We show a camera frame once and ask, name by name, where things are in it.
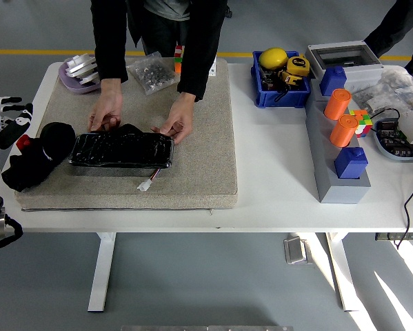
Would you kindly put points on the person's left hand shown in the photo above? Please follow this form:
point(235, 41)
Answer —
point(182, 115)

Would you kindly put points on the person's right hand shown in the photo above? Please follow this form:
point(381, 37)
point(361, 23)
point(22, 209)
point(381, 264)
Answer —
point(108, 103)

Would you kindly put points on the black glossy panel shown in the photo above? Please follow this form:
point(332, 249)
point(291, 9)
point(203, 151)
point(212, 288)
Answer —
point(123, 150)

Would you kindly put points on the black rag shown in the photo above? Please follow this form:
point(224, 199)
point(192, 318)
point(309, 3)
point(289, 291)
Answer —
point(54, 138)

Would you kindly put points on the person's left forearm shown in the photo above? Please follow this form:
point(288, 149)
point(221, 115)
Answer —
point(196, 69)

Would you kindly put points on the person's right forearm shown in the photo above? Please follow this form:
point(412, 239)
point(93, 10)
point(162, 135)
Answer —
point(109, 51)

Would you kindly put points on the purple tray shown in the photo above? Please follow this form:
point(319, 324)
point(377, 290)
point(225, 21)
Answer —
point(70, 86)

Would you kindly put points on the grey-brown mat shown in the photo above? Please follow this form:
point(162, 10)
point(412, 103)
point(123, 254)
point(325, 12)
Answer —
point(199, 155)

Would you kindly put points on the white plastic parts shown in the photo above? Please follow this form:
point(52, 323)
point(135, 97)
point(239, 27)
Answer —
point(80, 67)

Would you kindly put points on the clear bag of screws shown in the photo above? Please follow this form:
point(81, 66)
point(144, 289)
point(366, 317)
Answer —
point(154, 76)

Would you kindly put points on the colourful puzzle cube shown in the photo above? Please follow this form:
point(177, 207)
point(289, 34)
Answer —
point(364, 124)
point(178, 62)

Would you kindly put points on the white perforated strip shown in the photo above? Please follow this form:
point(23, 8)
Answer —
point(213, 67)

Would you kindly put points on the person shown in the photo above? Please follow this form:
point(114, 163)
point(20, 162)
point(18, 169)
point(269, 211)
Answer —
point(392, 27)
point(199, 20)

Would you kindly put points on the blue plastic bin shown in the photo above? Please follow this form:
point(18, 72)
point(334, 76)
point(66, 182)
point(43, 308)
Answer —
point(282, 100)

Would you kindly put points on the yellow ball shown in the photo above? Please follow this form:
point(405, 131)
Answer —
point(273, 57)

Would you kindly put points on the yellow black tool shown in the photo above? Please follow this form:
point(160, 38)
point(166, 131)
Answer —
point(290, 81)

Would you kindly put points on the yellow tape measure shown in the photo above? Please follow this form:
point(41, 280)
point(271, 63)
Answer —
point(298, 66)

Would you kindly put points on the blue block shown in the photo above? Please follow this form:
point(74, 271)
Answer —
point(332, 81)
point(351, 163)

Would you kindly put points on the orange cylinder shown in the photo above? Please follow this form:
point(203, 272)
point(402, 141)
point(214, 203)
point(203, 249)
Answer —
point(342, 132)
point(336, 103)

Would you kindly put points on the grey stepped holder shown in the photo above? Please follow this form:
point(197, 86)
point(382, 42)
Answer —
point(330, 193)

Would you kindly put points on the white table leg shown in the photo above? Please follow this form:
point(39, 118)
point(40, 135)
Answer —
point(101, 276)
point(344, 276)

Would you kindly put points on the grey box with clear lid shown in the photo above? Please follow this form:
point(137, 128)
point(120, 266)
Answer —
point(344, 55)

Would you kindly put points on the grey metal control box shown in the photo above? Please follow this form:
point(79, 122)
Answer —
point(295, 250)

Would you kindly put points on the light blue tray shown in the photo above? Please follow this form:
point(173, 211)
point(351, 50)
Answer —
point(380, 146)

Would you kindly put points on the circuit board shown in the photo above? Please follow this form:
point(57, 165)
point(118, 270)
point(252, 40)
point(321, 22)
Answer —
point(394, 139)

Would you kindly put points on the clear bag of parts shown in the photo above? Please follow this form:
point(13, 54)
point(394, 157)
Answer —
point(395, 86)

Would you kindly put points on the black power strip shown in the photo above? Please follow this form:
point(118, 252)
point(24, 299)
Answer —
point(385, 236)

